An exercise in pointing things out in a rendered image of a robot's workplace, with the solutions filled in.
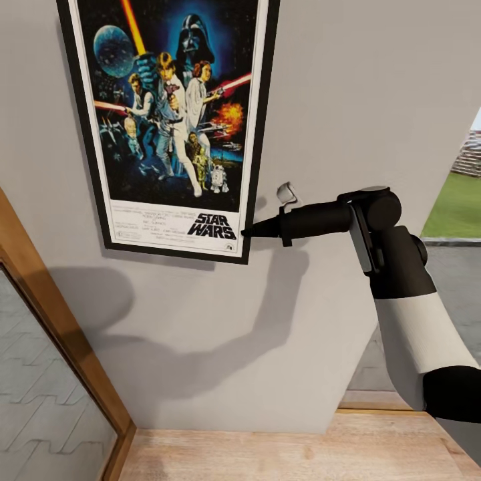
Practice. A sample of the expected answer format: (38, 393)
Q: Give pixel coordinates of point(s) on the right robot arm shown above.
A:
(427, 361)

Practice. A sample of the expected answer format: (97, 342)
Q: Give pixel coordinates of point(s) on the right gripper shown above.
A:
(310, 220)

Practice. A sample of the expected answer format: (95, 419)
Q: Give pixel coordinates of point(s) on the door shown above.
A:
(60, 416)

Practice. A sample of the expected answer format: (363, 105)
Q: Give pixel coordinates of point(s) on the poster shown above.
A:
(172, 98)

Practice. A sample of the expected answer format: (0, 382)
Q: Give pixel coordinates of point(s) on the fixed window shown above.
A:
(452, 236)

